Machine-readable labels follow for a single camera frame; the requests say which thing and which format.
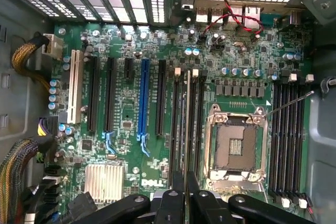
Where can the white power connector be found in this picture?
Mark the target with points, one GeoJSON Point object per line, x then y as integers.
{"type": "Point", "coordinates": [53, 47]}

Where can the green Dell motherboard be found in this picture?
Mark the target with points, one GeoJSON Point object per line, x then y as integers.
{"type": "Point", "coordinates": [131, 98]}

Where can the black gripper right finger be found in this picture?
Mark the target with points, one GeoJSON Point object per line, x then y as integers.
{"type": "Point", "coordinates": [207, 208]}

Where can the white-latched RAM slot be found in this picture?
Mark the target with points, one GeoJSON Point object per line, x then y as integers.
{"type": "Point", "coordinates": [300, 142]}
{"type": "Point", "coordinates": [284, 142]}
{"type": "Point", "coordinates": [176, 129]}
{"type": "Point", "coordinates": [195, 129]}

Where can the light blue card clip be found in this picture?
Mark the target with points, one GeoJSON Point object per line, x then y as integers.
{"type": "Point", "coordinates": [145, 146]}
{"type": "Point", "coordinates": [109, 142]}

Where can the silver network port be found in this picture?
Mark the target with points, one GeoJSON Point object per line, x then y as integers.
{"type": "Point", "coordinates": [252, 18]}

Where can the silver USB port block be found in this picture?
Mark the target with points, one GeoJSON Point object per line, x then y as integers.
{"type": "Point", "coordinates": [236, 18]}
{"type": "Point", "coordinates": [217, 14]}
{"type": "Point", "coordinates": [202, 14]}

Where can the white PCI expansion slot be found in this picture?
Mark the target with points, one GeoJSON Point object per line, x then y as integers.
{"type": "Point", "coordinates": [74, 87]}

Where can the blue expansion slot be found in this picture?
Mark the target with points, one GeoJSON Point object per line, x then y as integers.
{"type": "Point", "coordinates": [143, 95]}

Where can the silver finned heatsink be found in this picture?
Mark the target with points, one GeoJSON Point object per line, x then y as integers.
{"type": "Point", "coordinates": [103, 183]}

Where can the CPU socket with metal frame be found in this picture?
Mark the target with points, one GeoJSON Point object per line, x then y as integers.
{"type": "Point", "coordinates": [236, 148]}

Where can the long black expansion slot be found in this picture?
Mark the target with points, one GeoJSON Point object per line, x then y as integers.
{"type": "Point", "coordinates": [93, 93]}
{"type": "Point", "coordinates": [110, 95]}
{"type": "Point", "coordinates": [160, 98]}

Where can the short black expansion slot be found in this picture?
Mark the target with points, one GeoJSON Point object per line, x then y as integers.
{"type": "Point", "coordinates": [128, 68]}

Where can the blue-topped silver capacitor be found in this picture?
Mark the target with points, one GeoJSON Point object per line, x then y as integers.
{"type": "Point", "coordinates": [246, 72]}
{"type": "Point", "coordinates": [257, 73]}
{"type": "Point", "coordinates": [188, 52]}
{"type": "Point", "coordinates": [235, 72]}
{"type": "Point", "coordinates": [196, 52]}
{"type": "Point", "coordinates": [225, 71]}

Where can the black and gray PC case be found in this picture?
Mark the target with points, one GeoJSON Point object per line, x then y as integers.
{"type": "Point", "coordinates": [323, 129]}

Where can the thin metal locking lever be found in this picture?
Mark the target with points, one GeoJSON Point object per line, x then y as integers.
{"type": "Point", "coordinates": [288, 104]}

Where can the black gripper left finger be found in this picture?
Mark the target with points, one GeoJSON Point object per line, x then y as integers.
{"type": "Point", "coordinates": [169, 208]}

